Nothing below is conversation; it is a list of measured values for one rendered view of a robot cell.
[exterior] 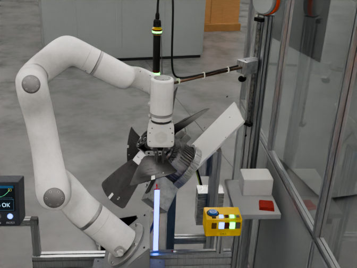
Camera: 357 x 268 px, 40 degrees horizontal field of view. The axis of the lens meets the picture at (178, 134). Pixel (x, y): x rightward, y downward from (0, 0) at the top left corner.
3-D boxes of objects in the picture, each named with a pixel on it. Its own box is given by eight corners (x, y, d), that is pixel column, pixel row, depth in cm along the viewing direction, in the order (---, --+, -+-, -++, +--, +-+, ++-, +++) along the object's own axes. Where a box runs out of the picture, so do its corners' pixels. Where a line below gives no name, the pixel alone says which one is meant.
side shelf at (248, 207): (264, 184, 290) (264, 179, 289) (280, 219, 257) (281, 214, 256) (224, 184, 288) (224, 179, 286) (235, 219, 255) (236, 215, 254)
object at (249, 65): (248, 70, 272) (250, 55, 268) (258, 73, 267) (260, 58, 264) (236, 73, 266) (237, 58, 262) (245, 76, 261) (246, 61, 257)
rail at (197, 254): (229, 262, 232) (230, 248, 228) (230, 267, 228) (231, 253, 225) (34, 266, 224) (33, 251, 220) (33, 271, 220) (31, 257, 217)
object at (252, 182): (264, 181, 286) (267, 165, 282) (271, 196, 272) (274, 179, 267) (236, 182, 285) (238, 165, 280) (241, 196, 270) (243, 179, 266)
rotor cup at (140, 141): (152, 155, 261) (133, 141, 257) (170, 136, 258) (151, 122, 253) (153, 168, 248) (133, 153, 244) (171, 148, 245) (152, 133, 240)
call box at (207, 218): (236, 225, 227) (238, 206, 222) (240, 239, 218) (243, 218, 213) (202, 225, 225) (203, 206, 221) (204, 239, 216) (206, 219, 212)
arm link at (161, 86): (148, 106, 183) (151, 116, 174) (149, 73, 177) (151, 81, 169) (170, 106, 184) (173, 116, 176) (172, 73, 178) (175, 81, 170)
